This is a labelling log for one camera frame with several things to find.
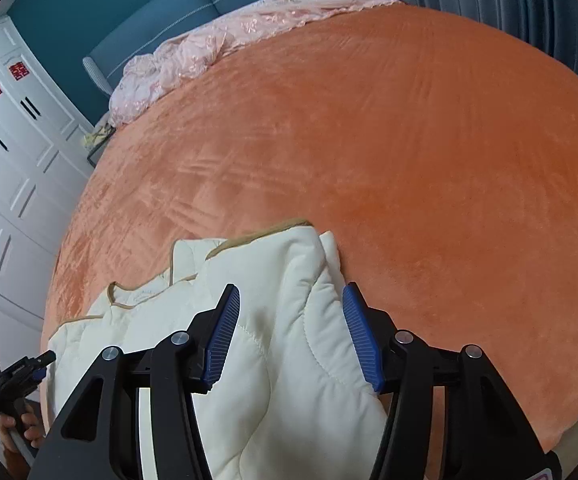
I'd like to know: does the pink lace quilt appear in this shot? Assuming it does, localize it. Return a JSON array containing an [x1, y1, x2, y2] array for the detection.
[[108, 0, 404, 128]]

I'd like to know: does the cream quilted jacket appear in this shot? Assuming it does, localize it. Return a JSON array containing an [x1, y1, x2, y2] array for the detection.
[[46, 219, 394, 480]]

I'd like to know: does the pale yellow cloth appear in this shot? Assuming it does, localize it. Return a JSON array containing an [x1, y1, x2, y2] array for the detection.
[[83, 122, 116, 148]]

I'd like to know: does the orange plush blanket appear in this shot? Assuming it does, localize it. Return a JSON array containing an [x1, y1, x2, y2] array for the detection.
[[39, 0, 578, 453]]

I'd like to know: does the dark nightstand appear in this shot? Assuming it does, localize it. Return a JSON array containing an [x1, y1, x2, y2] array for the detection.
[[86, 125, 117, 166]]

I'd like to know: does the white wardrobe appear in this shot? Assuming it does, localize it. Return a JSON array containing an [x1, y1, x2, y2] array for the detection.
[[0, 15, 94, 381]]

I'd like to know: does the grey curtain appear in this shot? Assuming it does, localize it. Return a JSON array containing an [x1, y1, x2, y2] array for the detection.
[[386, 0, 578, 106]]

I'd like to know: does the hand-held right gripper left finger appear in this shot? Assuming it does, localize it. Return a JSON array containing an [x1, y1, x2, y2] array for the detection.
[[29, 283, 242, 480]]

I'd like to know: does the blue padded headboard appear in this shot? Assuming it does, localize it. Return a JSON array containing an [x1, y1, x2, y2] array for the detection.
[[83, 0, 354, 98]]

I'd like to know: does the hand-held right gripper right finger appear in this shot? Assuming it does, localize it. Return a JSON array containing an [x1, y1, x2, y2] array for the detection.
[[341, 282, 562, 480]]

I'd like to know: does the person's left hand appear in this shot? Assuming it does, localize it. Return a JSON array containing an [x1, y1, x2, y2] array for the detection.
[[0, 402, 47, 453]]

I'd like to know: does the person's left forearm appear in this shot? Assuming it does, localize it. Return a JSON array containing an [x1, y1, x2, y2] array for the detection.
[[1, 447, 37, 480]]

